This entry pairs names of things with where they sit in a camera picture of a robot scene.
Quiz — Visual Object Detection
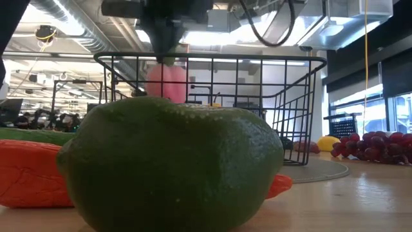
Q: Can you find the round grey mat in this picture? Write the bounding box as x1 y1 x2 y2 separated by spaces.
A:
279 157 351 185

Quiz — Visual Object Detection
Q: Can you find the dark monitor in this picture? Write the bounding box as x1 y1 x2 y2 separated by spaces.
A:
0 98 24 123

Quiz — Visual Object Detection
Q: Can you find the black yellow cord reel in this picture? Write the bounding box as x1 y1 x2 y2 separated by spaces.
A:
34 24 58 43

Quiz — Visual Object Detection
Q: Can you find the red grape bunch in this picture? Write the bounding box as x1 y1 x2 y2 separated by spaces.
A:
330 130 412 166

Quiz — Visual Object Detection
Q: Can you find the orange carrot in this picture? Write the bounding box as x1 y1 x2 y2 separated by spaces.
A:
0 139 293 209

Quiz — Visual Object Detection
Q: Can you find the silver spiral air duct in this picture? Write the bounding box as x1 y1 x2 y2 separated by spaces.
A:
28 0 136 56

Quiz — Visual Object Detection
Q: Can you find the black perforated crate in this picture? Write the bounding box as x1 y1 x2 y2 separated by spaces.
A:
323 112 363 139

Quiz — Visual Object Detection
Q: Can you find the dark green avocado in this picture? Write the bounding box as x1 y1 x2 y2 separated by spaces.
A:
57 96 285 232

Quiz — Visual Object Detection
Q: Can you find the yellow lemon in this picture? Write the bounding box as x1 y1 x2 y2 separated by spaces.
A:
317 135 341 153

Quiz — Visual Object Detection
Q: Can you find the smooth green cucumber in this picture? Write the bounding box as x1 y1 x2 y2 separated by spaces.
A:
0 128 77 148

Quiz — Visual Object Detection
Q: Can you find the black metal rack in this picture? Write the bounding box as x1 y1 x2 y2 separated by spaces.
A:
50 79 104 114

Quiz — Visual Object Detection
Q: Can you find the yellow hanging cable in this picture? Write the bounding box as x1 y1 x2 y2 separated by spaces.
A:
362 0 370 135

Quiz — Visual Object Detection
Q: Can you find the red mango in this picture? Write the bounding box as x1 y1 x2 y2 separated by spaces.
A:
294 140 321 155

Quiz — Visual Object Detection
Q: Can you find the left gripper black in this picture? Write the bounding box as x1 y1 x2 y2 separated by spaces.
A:
141 0 213 64

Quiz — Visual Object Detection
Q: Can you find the pink peach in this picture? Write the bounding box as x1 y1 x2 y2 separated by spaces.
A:
145 56 188 104

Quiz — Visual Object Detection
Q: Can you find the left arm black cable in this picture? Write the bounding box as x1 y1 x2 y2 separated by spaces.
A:
239 0 296 48

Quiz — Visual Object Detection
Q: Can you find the black wire basket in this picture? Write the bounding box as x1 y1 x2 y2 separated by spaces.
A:
93 52 328 167

